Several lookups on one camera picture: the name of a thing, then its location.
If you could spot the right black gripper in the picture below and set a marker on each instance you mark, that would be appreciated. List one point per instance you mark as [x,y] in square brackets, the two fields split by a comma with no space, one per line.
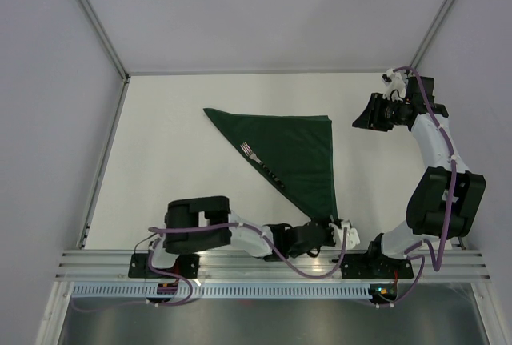
[370,118]

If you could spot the right aluminium frame post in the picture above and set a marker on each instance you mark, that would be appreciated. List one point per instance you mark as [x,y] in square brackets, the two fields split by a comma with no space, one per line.
[432,32]

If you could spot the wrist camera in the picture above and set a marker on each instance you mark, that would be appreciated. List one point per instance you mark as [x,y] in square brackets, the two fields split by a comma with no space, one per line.
[344,234]
[395,85]

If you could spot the back aluminium frame bar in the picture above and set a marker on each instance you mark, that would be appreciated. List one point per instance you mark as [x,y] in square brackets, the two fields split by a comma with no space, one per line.
[373,70]

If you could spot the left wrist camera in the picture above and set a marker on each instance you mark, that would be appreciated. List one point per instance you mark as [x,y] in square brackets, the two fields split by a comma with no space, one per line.
[344,234]

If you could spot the dark green cloth napkin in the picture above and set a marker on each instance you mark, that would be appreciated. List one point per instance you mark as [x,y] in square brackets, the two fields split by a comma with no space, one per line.
[298,149]

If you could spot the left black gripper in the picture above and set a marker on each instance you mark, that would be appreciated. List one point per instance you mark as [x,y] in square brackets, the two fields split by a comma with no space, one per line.
[330,242]

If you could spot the silver fork black handle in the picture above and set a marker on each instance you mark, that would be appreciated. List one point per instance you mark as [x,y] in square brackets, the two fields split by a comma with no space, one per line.
[250,154]

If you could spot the aluminium front rail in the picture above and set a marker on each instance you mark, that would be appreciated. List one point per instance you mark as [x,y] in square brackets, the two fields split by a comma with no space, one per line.
[458,266]

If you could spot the white slotted cable duct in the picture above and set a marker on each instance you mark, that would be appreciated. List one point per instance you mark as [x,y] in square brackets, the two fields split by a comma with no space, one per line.
[227,290]

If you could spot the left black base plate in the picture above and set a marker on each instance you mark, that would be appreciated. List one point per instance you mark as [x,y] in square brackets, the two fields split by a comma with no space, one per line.
[185,265]

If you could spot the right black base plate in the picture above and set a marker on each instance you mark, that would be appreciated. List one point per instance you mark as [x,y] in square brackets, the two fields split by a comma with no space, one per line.
[364,266]

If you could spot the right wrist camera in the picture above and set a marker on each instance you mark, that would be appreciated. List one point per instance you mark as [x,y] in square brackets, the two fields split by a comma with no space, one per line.
[395,85]

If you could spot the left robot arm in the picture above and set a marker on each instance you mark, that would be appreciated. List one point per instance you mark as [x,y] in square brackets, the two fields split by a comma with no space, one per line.
[206,223]

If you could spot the aluminium frame post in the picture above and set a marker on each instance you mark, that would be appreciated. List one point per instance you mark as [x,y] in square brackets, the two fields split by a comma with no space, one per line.
[103,38]
[432,32]

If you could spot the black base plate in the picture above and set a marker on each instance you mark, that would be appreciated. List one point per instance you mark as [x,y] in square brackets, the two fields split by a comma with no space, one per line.
[185,265]
[364,266]

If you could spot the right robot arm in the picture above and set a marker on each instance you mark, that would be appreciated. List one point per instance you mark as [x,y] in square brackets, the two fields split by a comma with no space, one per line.
[445,202]

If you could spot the left aluminium frame post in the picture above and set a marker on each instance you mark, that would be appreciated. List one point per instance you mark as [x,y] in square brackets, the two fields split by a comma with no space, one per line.
[103,38]

